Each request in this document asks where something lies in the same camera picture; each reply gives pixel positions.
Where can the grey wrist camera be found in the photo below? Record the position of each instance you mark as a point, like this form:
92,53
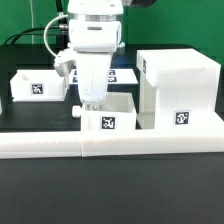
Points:
64,62

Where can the white drawer rear one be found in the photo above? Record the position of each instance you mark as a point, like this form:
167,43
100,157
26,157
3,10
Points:
38,85

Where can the white drawer front one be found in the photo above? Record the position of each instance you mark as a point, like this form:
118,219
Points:
118,114

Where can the white drawer cabinet box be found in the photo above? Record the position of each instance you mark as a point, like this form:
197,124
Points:
178,89

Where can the white L-shaped fence wall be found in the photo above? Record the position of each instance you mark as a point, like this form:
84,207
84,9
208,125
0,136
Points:
87,144

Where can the white drawer one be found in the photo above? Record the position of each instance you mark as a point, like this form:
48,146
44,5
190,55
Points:
38,85
118,114

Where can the fiducial marker sheet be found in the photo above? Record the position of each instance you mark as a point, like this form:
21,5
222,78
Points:
116,76

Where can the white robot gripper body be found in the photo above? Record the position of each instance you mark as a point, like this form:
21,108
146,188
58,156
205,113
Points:
94,44

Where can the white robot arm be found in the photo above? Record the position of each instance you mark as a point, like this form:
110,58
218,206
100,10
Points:
102,11

